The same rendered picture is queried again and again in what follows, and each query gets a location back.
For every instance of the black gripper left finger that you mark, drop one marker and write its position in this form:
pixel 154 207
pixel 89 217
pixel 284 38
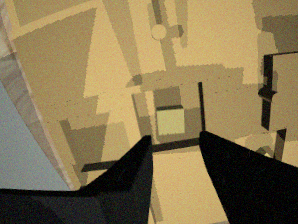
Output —
pixel 121 195

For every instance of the yellow cube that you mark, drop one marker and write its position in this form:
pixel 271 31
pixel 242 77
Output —
pixel 260 150
pixel 171 119

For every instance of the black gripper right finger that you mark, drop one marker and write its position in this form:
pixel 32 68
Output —
pixel 253 188

